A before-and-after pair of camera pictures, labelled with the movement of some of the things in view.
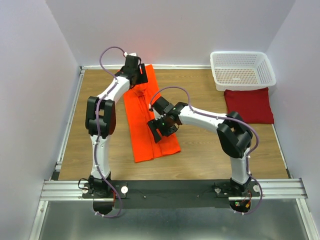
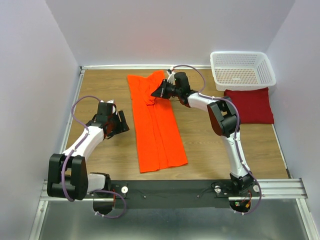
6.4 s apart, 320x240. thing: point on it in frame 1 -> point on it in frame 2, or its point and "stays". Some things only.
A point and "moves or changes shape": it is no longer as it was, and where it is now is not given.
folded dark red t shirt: x=253 y=106 stays
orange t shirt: x=139 y=98 moves or changes shape
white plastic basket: x=241 y=70 stays
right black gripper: x=153 y=124 -> x=160 y=91
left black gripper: x=142 y=77 -> x=122 y=126
